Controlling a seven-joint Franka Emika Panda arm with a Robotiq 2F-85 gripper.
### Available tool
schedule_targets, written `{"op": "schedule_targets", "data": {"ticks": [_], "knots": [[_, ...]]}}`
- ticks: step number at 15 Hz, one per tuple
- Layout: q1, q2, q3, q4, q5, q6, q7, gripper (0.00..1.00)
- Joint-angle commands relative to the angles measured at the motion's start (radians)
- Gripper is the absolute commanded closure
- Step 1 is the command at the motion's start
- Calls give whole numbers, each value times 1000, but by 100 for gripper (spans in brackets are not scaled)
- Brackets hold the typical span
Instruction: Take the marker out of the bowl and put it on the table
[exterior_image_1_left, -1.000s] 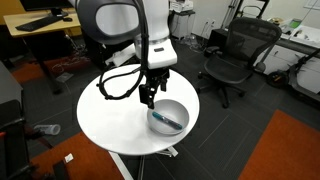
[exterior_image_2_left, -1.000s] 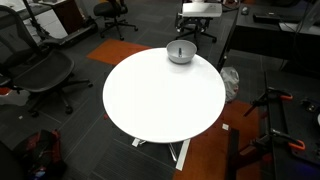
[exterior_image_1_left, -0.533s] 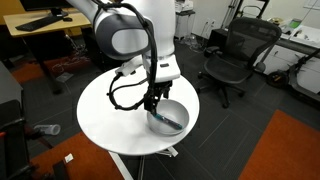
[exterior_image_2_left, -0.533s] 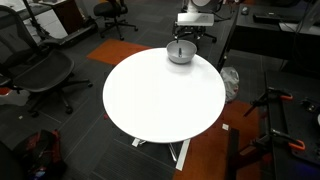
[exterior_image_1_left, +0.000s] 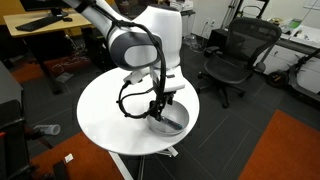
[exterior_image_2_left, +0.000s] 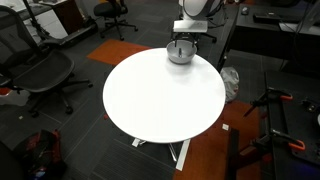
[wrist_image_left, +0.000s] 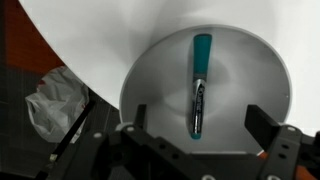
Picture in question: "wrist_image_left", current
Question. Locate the white round bowl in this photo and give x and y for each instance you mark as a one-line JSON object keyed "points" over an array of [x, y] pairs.
{"points": [[240, 83]]}

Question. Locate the white plastic bag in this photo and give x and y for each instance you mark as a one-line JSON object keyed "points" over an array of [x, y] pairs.
{"points": [[56, 100]]}

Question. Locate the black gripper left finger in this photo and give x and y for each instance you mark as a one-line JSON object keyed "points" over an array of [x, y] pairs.
{"points": [[150, 156]]}

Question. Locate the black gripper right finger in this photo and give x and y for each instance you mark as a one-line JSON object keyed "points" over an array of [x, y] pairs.
{"points": [[286, 146]]}

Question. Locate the teal capped marker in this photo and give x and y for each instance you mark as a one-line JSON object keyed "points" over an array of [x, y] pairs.
{"points": [[201, 56]]}

